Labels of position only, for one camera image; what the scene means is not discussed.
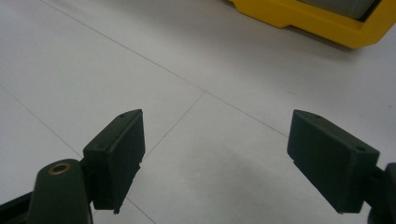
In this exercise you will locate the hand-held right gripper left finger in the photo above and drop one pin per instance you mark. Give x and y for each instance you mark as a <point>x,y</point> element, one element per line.
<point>116,168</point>

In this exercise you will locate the yellow and black drawer organizer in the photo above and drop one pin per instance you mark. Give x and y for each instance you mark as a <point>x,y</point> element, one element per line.
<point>311,18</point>

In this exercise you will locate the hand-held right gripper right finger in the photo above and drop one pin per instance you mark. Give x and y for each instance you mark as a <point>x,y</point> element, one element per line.
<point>330,161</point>

